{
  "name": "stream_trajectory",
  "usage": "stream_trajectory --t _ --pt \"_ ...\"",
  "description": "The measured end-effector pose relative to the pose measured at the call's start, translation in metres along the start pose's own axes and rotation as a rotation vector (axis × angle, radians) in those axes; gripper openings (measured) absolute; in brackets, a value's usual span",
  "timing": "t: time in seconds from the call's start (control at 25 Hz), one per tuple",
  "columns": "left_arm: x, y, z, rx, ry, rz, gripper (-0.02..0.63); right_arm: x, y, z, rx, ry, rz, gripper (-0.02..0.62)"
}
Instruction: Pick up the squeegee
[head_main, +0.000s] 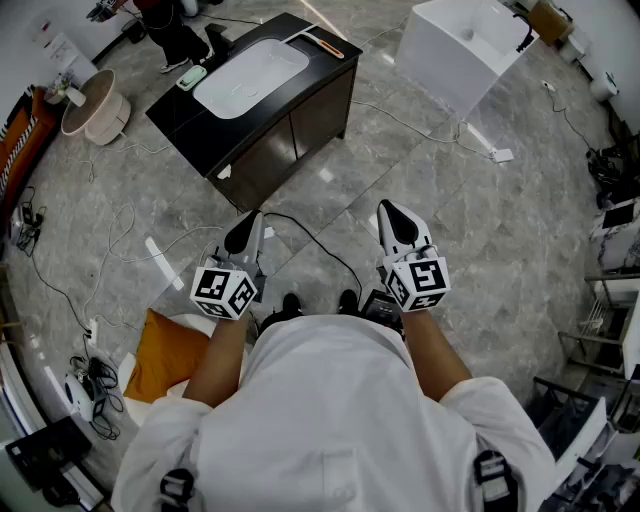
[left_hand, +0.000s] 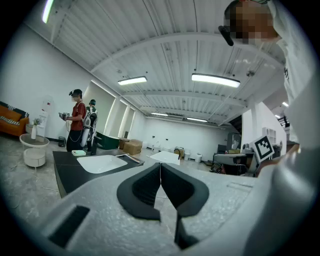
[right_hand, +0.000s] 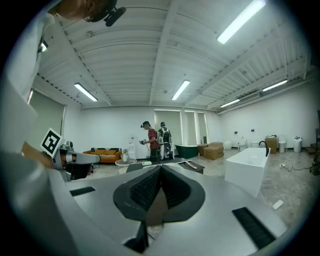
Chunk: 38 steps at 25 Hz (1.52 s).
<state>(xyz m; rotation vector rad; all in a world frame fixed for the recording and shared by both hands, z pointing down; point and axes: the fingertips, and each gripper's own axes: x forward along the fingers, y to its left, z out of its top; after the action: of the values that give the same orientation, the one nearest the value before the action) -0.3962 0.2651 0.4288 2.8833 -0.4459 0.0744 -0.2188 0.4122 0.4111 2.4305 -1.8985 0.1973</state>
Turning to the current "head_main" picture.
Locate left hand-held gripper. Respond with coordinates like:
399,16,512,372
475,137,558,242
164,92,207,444
189,209,269,321

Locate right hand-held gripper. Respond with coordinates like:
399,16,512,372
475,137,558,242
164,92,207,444
376,199,452,313

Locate white orange squeegee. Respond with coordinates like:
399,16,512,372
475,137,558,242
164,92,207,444
284,21,347,61

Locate person's left forearm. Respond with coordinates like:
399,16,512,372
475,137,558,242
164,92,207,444
182,310,252,410

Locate person's right forearm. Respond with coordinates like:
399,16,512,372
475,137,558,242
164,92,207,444
399,305,474,404

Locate black waist battery pack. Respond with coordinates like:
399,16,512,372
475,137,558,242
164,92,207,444
358,287,405,334

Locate person's black trousers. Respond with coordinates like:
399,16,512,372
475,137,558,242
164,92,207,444
257,309,304,335

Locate white beanbag chair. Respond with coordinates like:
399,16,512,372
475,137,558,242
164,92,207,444
117,312,251,429

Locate orange cushion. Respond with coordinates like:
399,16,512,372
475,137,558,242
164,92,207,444
123,308,211,405

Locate black vanity cabinet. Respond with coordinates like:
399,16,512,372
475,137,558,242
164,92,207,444
145,12,364,214

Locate white sink basin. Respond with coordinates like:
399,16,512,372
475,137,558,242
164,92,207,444
192,38,311,121

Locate green soap dish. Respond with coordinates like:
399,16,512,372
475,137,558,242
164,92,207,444
175,64,209,92

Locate person's white shirt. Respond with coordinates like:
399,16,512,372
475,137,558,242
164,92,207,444
110,313,557,512

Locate white square freestanding basin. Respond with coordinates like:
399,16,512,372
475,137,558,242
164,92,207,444
394,0,542,121

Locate black sink faucet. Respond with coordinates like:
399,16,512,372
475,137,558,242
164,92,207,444
203,22,237,60

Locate round beige table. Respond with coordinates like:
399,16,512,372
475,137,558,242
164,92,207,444
60,68,133,147

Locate metal rack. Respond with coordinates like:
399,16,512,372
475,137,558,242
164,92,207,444
557,272,640,376

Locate white marble table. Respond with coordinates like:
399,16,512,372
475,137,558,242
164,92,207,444
589,197,640,274

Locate black bag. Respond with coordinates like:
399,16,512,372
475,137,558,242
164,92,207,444
585,144,640,209

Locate white round device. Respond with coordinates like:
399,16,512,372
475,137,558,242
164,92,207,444
63,372,96,422

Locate white flower vase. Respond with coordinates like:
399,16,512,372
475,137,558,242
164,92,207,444
43,72,87,107

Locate black curved faucet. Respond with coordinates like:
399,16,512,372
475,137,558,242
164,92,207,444
512,13,534,54

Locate orange striped sofa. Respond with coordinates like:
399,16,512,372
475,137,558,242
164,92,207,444
0,85,62,216

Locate white ceramic toilet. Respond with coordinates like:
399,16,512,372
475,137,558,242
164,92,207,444
588,71,621,105

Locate small cardboard box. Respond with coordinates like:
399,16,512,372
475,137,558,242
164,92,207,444
527,0,575,47

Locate white water dispenser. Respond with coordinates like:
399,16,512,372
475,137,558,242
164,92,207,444
30,18,99,87

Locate black flat monitor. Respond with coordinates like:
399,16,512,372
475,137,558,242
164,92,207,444
4,415,94,494

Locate black floor cable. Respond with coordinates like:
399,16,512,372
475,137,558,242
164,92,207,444
262,211,364,301

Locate looped white floor cable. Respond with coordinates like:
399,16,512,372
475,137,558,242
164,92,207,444
79,202,226,331

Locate long white floor cable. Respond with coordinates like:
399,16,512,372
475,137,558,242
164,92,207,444
349,99,496,160

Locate black cable tangle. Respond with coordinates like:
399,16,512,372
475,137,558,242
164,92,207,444
8,185,47,259
68,349,125,442

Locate black strap buckle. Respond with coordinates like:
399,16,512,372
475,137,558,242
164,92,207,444
472,448,519,506
158,467,196,512

